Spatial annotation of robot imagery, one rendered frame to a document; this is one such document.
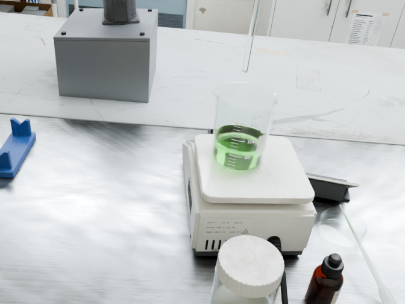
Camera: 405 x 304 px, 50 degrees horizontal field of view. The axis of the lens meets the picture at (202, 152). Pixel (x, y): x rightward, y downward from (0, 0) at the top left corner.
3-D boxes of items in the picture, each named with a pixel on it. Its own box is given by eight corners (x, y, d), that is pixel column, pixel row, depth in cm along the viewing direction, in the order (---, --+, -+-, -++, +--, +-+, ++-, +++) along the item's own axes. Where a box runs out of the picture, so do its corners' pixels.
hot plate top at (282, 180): (193, 139, 54) (193, 133, 53) (287, 142, 56) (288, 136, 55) (202, 204, 44) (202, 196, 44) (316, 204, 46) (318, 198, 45)
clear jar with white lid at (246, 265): (217, 347, 40) (228, 291, 35) (201, 294, 45) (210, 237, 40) (278, 336, 41) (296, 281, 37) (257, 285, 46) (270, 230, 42)
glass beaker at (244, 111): (262, 148, 53) (275, 84, 48) (266, 181, 47) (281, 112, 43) (204, 142, 53) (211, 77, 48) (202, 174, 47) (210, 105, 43)
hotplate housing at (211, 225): (180, 155, 65) (184, 107, 60) (267, 157, 66) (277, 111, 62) (191, 276, 46) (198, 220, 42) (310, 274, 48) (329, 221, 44)
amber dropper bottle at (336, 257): (305, 313, 44) (323, 265, 40) (302, 288, 46) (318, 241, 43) (335, 316, 44) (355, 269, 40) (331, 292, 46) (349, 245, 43)
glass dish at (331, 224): (309, 237, 53) (314, 224, 52) (325, 213, 57) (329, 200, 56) (354, 259, 51) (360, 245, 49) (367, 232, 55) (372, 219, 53)
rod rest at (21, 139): (13, 136, 65) (9, 114, 63) (37, 137, 65) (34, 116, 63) (-14, 177, 57) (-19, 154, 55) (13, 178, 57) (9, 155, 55)
